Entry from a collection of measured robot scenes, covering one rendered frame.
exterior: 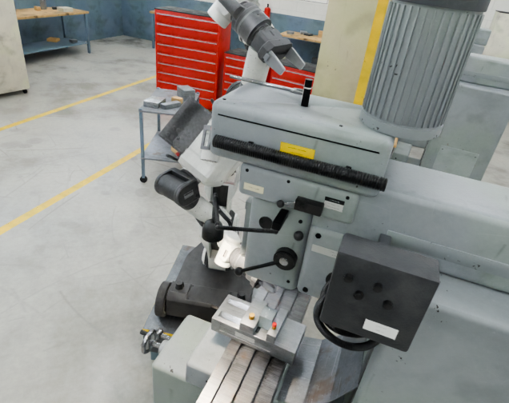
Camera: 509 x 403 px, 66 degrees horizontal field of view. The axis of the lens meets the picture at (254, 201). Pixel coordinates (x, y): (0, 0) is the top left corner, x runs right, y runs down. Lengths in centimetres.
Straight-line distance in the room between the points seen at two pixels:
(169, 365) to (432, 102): 141
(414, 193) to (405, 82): 27
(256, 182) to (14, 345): 225
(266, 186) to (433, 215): 43
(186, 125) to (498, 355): 121
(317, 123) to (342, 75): 187
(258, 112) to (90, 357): 215
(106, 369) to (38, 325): 60
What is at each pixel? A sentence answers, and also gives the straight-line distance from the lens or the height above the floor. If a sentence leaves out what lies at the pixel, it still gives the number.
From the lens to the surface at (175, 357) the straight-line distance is 185.
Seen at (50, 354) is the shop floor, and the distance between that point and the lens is 290.
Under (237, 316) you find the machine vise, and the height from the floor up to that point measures 100.
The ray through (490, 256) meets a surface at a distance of 112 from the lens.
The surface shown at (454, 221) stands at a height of 173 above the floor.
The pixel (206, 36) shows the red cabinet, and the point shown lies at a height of 118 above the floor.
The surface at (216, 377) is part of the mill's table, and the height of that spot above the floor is 93.
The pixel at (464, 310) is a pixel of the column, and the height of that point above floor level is 156.
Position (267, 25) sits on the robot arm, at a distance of 114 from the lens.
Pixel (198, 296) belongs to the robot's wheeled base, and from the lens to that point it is 227.
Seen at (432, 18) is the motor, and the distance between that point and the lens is 94.
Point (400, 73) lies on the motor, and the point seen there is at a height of 203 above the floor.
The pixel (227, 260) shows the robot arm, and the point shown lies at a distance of 151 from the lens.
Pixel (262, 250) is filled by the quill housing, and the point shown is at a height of 144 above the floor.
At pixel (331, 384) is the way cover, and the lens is 157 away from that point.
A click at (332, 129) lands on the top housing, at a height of 188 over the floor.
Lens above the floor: 220
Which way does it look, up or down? 31 degrees down
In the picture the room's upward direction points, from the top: 7 degrees clockwise
